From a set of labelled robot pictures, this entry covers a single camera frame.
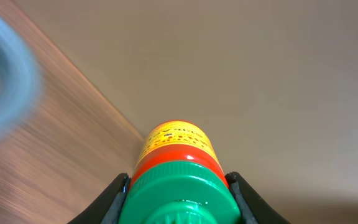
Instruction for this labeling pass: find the grey plastic shopping basket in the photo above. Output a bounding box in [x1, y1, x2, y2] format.
[0, 17, 41, 139]

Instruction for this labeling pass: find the yellow red bottle green cap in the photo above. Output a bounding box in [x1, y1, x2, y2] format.
[119, 120, 242, 224]

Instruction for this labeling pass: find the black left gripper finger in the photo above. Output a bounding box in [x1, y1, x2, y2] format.
[68, 173, 130, 224]

